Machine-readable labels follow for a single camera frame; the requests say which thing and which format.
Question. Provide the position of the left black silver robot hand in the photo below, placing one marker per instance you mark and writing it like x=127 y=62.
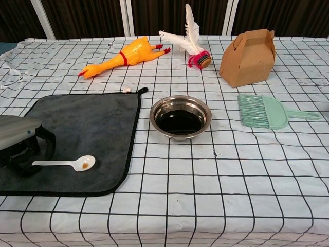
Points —
x=18 y=131

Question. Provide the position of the white plastic spoon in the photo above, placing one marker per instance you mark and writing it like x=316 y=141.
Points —
x=86 y=162

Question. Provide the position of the metal bowl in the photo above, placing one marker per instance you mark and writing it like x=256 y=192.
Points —
x=180 y=123

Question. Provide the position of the dark grey towel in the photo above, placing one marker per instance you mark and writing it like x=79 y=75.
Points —
x=90 y=128

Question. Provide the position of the yellow rubber chicken toy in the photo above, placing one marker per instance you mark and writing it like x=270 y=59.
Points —
x=133 y=51

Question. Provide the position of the white feather shuttlecock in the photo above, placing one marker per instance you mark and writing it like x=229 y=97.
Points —
x=203 y=60

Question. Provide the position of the white black checkered tablecloth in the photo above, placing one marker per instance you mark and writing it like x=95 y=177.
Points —
x=231 y=180

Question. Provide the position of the brown paper takeaway box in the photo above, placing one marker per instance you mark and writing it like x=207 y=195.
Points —
x=246 y=64

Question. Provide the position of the mint green hand brush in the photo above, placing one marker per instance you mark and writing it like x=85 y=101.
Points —
x=275 y=113

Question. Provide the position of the white partition frame post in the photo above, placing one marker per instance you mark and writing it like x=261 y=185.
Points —
x=230 y=18
x=126 y=18
x=43 y=19

